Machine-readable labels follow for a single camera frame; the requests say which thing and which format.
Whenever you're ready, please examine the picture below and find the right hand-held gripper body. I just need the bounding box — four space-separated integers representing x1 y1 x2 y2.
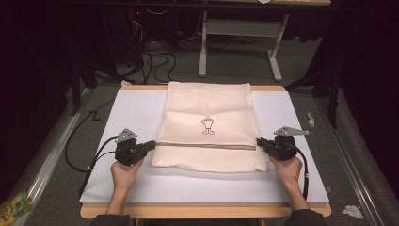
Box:
264 125 311 162

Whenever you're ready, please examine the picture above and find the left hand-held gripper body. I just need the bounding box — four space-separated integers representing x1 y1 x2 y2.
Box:
114 128 149 167

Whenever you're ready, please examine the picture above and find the cream pillowcase with small drawing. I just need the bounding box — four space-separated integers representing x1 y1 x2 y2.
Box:
152 81 269 174

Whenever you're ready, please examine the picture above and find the person's right hand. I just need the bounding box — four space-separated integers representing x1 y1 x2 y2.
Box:
267 154 304 186

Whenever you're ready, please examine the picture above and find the person's left hand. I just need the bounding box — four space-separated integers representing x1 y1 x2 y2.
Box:
109 157 146 191

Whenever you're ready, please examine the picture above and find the white board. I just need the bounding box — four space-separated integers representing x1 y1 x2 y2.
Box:
78 89 330 204

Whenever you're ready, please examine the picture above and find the black stand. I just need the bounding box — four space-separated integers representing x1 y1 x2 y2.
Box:
284 68 343 130
69 58 99 118

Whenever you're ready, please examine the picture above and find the crumpled white paper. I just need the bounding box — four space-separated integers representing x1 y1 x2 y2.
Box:
341 204 365 220

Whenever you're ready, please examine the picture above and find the yellow green packet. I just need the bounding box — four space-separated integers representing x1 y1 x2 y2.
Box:
0 189 33 226

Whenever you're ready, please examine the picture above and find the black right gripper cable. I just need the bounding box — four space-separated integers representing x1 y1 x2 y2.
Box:
287 142 311 202

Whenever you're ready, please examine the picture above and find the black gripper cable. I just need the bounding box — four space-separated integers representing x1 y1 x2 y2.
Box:
287 142 311 202
77 135 120 199

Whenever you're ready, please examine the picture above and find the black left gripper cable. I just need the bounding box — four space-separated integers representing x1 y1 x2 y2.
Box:
77 135 120 199

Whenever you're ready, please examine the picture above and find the thin black floor cable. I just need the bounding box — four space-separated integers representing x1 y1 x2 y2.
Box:
64 99 116 173

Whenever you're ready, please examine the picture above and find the metal floor rail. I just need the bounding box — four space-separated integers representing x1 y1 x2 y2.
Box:
12 87 92 226
314 96 382 226

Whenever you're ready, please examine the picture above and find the tangle of black floor cables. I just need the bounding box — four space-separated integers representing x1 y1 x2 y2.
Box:
124 8 177 85

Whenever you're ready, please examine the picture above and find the white desk frame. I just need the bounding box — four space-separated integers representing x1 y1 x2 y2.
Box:
198 10 291 83

